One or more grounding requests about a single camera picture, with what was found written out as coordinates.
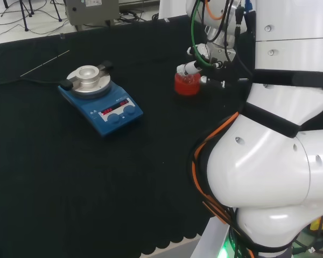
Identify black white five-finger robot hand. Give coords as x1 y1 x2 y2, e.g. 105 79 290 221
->
177 42 253 92

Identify blue-base heater with steel plate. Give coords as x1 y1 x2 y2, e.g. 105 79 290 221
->
57 60 144 138

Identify black bench cloth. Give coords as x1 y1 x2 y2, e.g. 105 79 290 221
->
0 15 256 256

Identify grey metal cabinet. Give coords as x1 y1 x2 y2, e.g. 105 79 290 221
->
64 0 121 26

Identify yellow stop button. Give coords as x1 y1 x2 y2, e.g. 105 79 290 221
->
309 211 323 236

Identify black tripod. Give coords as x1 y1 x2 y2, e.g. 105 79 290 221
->
2 0 36 32

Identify red ring flask stand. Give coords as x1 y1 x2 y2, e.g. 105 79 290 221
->
174 71 202 97

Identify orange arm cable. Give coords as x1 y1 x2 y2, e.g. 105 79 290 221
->
191 111 240 224

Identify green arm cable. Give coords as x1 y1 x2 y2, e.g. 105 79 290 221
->
190 0 214 68

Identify black heater power cable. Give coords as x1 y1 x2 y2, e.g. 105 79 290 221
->
0 77 64 87

